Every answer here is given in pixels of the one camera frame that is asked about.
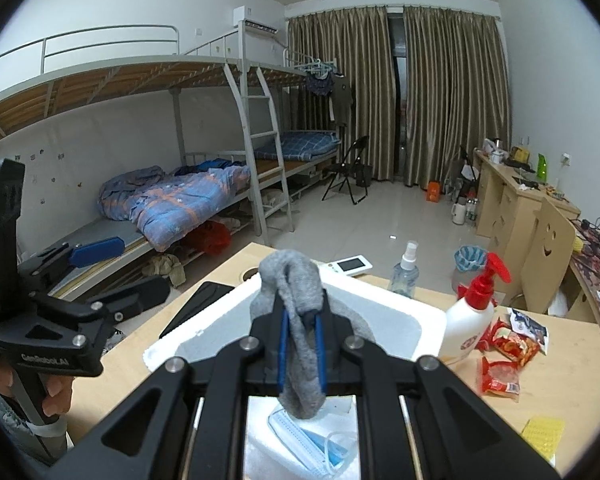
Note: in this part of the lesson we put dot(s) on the blue face mask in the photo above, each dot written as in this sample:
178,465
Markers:
295,430
337,452

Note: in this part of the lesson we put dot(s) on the round brown table grommet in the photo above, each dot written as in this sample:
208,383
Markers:
250,274

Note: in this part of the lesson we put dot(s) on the white bottle with red pump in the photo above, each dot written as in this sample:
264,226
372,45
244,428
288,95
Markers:
467,330

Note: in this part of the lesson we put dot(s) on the grey sock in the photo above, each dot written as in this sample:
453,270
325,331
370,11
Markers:
290,270

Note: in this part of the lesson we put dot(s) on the white remote with screen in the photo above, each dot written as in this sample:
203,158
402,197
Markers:
352,266

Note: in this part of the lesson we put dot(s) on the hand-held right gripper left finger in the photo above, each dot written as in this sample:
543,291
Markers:
282,350

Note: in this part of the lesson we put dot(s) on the hanging dark clothes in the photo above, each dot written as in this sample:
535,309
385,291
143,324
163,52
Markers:
337,95

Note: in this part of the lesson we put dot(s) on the brown curtain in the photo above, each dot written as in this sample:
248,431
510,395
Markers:
345,90
455,95

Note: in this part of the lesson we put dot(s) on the blue and orange blanket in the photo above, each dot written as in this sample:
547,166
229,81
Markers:
180,200

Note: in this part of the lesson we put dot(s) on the wooden chair with smiley face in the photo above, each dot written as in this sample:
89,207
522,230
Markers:
547,250

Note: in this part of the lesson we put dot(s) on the blue plaid bedding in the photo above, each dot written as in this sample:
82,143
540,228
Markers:
300,142

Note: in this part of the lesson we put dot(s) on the clear spray bottle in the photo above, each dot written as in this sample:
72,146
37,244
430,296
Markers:
405,275

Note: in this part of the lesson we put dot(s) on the desk with patterned cloth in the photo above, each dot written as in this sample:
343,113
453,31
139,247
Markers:
592,270

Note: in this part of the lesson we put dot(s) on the black smartphone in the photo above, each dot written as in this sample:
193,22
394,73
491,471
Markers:
195,307

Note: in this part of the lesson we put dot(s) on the white bunk bed ladder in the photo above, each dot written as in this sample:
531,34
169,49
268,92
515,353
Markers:
260,140

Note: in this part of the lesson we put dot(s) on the white air conditioner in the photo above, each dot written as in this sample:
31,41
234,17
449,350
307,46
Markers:
255,22

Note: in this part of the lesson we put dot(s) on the pile of clothes under bed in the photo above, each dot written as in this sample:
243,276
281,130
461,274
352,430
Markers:
167,266

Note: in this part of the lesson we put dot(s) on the green bottle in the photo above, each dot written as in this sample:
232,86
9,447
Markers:
541,169

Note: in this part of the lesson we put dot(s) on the red snack packet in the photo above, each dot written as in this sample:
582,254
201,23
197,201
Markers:
510,340
500,380

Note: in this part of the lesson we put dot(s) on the orange box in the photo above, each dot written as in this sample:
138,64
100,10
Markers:
433,192

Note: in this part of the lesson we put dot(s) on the black folding chair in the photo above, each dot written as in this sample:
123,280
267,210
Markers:
347,170

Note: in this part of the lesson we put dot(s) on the red cloth under bed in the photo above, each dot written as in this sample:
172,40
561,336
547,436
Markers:
212,237

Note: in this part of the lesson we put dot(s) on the light wooden desk cabinet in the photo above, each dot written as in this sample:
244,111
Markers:
505,200

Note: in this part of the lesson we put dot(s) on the small yellow object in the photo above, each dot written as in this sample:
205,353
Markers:
578,245

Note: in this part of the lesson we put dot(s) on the yellow box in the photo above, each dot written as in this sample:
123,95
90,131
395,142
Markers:
519,154

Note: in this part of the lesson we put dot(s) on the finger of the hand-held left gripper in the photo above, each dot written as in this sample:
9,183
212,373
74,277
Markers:
140,295
97,251

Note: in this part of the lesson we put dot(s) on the bin with blue bag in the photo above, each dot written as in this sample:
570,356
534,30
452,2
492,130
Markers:
472,262

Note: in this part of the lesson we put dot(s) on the person's left hand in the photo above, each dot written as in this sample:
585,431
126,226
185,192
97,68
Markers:
57,392

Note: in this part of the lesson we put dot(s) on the metal bunk bed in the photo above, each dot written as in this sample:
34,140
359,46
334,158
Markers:
105,75

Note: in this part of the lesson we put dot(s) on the white jug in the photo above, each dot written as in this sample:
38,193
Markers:
459,214

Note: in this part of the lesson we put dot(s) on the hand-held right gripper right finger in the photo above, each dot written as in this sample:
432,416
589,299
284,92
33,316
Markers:
320,350

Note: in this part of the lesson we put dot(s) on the white foam box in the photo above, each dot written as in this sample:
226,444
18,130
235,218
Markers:
380,315

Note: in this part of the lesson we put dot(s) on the white kettle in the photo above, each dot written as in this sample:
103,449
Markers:
495,150

